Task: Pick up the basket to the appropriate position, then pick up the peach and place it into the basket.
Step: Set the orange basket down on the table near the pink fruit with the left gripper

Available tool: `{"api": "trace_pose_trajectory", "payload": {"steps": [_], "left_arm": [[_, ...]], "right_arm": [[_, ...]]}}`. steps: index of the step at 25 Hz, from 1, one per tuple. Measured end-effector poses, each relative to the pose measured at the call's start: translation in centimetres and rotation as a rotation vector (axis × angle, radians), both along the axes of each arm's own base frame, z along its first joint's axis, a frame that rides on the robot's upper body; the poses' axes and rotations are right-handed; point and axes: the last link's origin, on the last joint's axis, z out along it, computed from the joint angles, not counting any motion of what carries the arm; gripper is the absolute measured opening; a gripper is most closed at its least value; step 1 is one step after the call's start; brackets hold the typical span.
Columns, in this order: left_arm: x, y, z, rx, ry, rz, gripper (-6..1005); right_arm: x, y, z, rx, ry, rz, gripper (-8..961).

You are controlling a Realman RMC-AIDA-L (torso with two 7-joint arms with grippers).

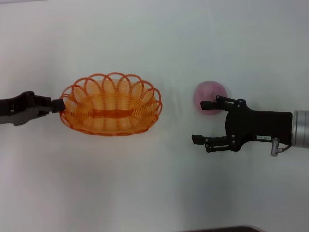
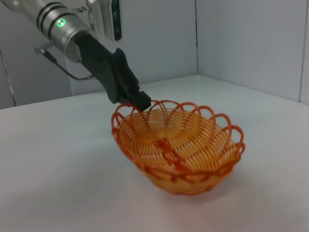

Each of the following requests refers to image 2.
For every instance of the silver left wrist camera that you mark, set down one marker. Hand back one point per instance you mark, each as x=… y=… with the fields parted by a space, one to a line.
x=103 y=17

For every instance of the orange woven plastic basket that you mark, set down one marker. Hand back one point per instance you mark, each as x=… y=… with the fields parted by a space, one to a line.
x=181 y=149

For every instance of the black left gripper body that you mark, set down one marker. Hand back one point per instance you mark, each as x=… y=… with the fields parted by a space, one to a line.
x=103 y=67

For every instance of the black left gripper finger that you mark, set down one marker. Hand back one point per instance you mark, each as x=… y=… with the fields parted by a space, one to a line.
x=125 y=98
x=141 y=100

